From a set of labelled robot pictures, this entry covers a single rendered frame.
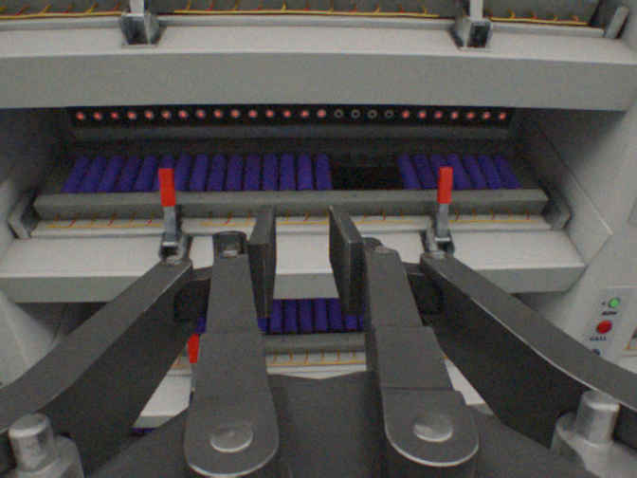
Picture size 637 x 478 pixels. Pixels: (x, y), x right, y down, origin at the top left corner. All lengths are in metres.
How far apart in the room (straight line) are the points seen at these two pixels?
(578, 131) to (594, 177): 0.06
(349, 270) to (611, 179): 0.37
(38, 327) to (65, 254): 0.12
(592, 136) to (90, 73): 0.47
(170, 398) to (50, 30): 0.41
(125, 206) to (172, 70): 0.17
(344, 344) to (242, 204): 0.23
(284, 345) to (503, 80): 0.39
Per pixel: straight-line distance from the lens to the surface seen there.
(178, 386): 0.58
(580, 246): 0.52
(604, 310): 0.56
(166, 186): 0.42
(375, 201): 0.46
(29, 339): 0.57
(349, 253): 0.16
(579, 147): 0.53
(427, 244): 0.45
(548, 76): 0.42
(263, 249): 0.15
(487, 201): 0.50
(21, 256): 0.51
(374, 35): 0.39
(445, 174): 0.43
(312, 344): 0.56
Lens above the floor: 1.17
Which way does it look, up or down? 28 degrees down
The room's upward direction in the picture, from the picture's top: 1 degrees clockwise
